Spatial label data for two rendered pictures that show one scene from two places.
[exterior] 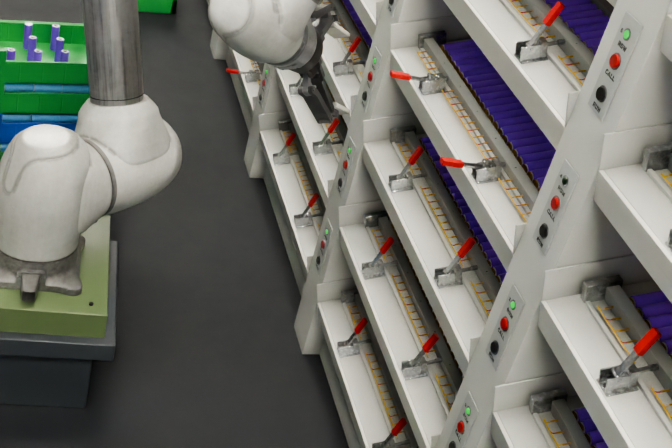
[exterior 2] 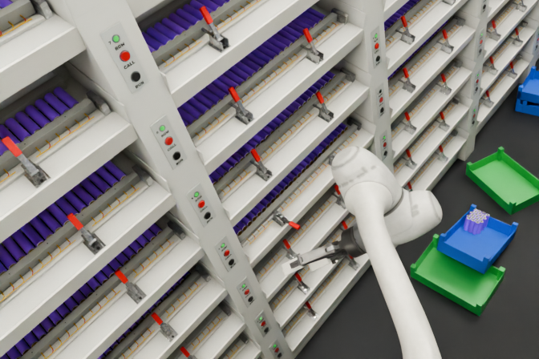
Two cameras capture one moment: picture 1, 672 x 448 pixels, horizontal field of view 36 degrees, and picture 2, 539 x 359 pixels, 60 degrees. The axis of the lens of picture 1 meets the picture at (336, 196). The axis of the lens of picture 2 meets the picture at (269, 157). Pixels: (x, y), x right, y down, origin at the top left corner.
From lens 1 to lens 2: 1.94 m
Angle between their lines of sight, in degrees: 77
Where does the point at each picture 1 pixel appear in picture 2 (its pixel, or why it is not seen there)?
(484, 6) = (289, 153)
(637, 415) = (415, 81)
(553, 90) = (346, 99)
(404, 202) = (303, 248)
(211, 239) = not seen: outside the picture
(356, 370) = (321, 303)
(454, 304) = not seen: hidden behind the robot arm
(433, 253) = (330, 217)
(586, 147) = (380, 74)
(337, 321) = (297, 332)
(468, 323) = not seen: hidden behind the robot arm
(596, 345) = (397, 98)
